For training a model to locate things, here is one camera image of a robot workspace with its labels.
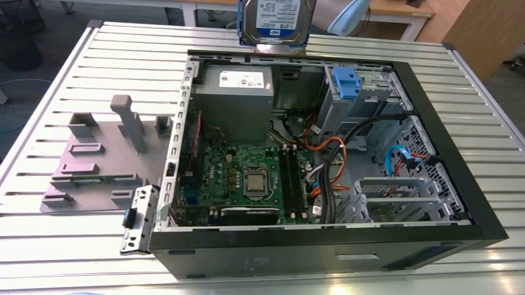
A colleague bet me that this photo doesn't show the orange wire bundle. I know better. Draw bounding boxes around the orange wire bundle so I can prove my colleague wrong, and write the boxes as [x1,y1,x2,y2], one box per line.
[304,115,352,197]

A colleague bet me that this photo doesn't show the green motherboard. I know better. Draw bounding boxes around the green motherboard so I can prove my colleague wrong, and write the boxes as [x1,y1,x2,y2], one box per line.
[174,144,325,227]

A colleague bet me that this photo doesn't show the thin coloured fan wires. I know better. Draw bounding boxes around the thin coloured fan wires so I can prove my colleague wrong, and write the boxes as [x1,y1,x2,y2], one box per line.
[208,125,229,145]

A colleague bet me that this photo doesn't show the wooden cabinet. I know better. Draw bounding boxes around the wooden cabinet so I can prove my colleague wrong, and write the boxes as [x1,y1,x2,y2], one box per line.
[416,0,525,82]

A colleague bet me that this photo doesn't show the grey power supply unit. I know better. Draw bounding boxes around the grey power supply unit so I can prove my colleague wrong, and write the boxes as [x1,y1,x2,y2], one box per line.
[190,64,276,147]

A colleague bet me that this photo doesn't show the black chair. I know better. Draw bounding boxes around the black chair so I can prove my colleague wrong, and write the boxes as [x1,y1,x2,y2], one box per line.
[0,0,46,72]

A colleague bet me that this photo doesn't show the metal expansion card retainer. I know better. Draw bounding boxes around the metal expansion card retainer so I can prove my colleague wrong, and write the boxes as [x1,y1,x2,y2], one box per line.
[119,184,161,256]

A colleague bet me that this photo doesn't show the yellow black power wires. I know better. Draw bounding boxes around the yellow black power wires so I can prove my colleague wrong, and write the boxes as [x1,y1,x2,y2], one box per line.
[269,128,304,145]

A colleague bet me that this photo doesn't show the white floor cable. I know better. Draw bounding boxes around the white floor cable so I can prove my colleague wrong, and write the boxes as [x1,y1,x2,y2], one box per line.
[0,78,53,89]

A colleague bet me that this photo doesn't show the blue wire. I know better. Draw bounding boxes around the blue wire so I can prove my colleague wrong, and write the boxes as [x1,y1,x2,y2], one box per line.
[384,144,413,179]

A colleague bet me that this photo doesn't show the metal socket cover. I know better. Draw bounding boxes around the metal socket cover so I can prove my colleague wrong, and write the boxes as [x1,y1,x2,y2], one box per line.
[242,170,272,198]

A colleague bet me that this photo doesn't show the grey parts rack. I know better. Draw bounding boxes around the grey parts rack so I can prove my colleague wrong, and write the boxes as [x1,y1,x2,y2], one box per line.
[39,94,175,216]

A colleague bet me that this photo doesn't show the black graphics card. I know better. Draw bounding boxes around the black graphics card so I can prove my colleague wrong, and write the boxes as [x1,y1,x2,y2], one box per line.
[209,206,282,227]

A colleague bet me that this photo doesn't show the blue plastic drive bracket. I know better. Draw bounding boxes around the blue plastic drive bracket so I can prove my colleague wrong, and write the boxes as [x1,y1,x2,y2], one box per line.
[333,66,362,100]

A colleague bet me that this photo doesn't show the hard disk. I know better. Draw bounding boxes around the hard disk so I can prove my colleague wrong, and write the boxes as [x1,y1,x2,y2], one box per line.
[237,0,318,49]

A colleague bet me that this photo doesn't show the black cable bundle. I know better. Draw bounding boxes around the black cable bundle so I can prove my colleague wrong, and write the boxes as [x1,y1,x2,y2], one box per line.
[318,113,416,224]

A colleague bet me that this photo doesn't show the CPU socket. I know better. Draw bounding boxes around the CPU socket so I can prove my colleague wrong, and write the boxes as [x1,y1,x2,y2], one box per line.
[240,165,276,203]

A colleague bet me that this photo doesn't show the metal drive cage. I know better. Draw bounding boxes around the metal drive cage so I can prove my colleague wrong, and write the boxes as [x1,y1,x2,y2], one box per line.
[318,63,413,145]

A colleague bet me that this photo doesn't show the metal disk bay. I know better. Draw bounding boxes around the metal disk bay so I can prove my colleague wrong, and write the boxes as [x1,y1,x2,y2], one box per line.
[352,176,456,224]

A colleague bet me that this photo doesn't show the black RAM slot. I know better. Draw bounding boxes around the black RAM slot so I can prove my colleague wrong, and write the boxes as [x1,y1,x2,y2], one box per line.
[280,143,298,220]
[289,143,310,220]

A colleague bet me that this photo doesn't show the wooden desk white frame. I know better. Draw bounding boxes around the wooden desk white frame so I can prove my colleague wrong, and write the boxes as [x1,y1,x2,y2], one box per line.
[179,0,436,41]

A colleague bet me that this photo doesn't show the red black twisted wire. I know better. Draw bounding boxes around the red black twisted wire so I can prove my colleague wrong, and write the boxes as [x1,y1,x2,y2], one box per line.
[185,109,205,178]

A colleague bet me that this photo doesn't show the silver CPU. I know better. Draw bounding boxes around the silver CPU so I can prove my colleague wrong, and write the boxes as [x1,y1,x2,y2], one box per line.
[245,173,269,194]

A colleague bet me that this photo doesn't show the blue floor cable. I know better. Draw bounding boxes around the blue floor cable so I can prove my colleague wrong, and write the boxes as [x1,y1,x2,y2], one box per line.
[0,121,26,135]

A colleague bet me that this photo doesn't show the black PC case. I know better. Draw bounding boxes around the black PC case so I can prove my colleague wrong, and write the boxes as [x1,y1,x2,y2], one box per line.
[146,47,509,280]

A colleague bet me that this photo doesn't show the green RAM stick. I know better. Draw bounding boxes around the green RAM stick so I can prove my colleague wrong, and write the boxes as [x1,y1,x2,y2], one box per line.
[73,175,121,186]

